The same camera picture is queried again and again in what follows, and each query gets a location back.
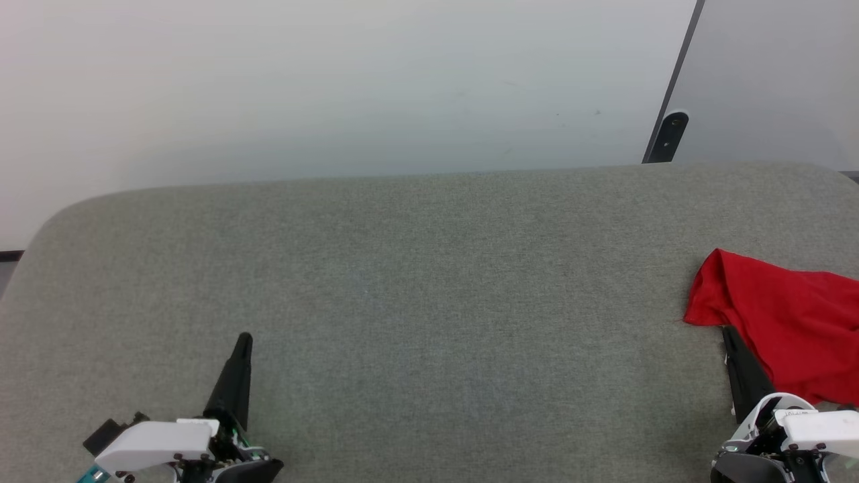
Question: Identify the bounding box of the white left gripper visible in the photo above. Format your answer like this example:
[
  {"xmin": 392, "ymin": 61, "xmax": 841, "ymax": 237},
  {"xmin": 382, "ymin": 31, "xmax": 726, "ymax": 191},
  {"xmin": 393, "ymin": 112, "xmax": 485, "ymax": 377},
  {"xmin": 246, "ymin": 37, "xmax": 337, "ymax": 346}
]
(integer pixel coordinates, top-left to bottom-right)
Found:
[{"xmin": 94, "ymin": 333, "xmax": 284, "ymax": 483}]

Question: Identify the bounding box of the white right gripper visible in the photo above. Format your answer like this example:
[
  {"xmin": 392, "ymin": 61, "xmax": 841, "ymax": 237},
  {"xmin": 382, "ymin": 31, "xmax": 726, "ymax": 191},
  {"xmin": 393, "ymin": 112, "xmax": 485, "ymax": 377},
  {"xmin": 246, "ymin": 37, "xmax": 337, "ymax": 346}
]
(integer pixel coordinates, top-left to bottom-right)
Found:
[{"xmin": 711, "ymin": 325, "xmax": 859, "ymax": 483}]

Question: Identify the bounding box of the red and white jersey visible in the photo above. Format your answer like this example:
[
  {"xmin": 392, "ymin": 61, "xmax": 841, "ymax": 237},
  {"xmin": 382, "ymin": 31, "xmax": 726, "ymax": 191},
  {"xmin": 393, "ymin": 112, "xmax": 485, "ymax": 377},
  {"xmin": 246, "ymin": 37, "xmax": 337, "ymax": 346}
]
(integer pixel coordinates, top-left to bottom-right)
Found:
[{"xmin": 683, "ymin": 248, "xmax": 859, "ymax": 407}]

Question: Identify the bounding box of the grey fabric sofa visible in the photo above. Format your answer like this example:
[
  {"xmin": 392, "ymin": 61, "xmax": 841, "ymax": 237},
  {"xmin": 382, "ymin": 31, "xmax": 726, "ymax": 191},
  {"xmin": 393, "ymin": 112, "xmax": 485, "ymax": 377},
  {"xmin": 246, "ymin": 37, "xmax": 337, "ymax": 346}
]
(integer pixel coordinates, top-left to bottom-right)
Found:
[{"xmin": 0, "ymin": 161, "xmax": 859, "ymax": 483}]

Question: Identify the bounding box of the grey partition panel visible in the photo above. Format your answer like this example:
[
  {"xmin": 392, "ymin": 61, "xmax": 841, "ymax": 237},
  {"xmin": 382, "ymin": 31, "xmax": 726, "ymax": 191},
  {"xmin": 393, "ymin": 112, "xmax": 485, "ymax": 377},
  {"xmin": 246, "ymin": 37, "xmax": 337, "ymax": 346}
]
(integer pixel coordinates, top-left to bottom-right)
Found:
[{"xmin": 661, "ymin": 0, "xmax": 859, "ymax": 176}]

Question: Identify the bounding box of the dark partition edge strip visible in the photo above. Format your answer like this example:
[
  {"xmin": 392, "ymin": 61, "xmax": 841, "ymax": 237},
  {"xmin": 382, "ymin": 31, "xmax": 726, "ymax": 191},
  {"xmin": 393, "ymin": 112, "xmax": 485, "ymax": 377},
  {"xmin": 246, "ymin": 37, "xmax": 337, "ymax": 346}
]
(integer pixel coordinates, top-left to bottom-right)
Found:
[{"xmin": 641, "ymin": 0, "xmax": 707, "ymax": 164}]

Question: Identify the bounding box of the black rounded bracket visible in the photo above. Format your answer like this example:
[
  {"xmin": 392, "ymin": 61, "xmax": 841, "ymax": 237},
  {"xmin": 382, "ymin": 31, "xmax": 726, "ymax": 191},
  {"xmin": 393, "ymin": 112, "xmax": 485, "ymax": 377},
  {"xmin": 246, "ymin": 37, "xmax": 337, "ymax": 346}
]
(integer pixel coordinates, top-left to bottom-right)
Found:
[{"xmin": 646, "ymin": 111, "xmax": 690, "ymax": 164}]

